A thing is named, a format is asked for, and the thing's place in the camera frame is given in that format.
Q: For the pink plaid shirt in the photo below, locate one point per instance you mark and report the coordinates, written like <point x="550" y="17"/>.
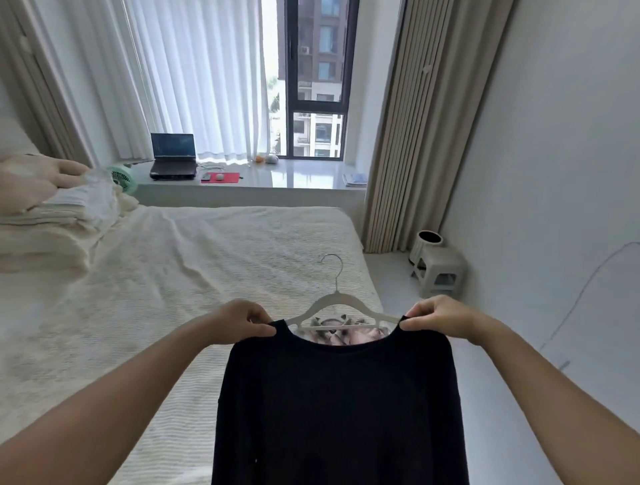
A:
<point x="345" y="336"/>

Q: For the white bay window ledge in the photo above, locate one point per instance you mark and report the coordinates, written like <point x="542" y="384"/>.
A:
<point x="300" y="180"/>

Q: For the beige plush toy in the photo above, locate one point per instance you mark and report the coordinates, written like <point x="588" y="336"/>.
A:
<point x="30" y="180"/>

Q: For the person's right forearm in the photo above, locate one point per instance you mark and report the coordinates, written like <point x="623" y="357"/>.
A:
<point x="560" y="409"/>

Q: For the person's left hand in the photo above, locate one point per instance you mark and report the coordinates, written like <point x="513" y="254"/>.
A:
<point x="240" y="322"/>

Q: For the black laptop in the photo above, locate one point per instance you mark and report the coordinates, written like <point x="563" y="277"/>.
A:
<point x="174" y="150"/>

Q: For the stack of white bedding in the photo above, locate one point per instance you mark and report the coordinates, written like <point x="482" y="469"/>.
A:
<point x="60" y="225"/>

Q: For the plain navy top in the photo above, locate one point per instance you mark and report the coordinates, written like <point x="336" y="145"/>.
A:
<point x="340" y="409"/>

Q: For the white sheer curtain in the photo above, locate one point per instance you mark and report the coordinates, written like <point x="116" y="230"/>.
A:
<point x="200" y="75"/>

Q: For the person's left forearm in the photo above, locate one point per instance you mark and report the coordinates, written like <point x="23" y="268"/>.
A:
<point x="100" y="419"/>

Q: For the light blue booklets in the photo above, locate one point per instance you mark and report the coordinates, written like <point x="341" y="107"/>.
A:
<point x="356" y="180"/>

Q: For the white plastic hanger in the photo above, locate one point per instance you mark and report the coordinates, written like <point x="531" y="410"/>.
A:
<point x="340" y="299"/>

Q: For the small green fan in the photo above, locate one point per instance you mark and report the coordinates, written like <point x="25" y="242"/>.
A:
<point x="124" y="180"/>

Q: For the beige curtain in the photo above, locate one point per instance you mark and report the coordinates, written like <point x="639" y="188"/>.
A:
<point x="425" y="125"/>
<point x="45" y="90"/>

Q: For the white plastic stool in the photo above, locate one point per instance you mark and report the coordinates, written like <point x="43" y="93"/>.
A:
<point x="440" y="270"/>

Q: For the dark framed window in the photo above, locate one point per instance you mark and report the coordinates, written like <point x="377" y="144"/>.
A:
<point x="320" y="75"/>

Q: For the small orange white toy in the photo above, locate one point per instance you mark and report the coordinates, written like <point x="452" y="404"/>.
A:
<point x="270" y="159"/>

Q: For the bed with white bedspread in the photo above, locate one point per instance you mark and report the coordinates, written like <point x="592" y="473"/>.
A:
<point x="200" y="275"/>

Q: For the person's right hand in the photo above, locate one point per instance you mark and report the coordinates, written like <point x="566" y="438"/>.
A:
<point x="445" y="317"/>

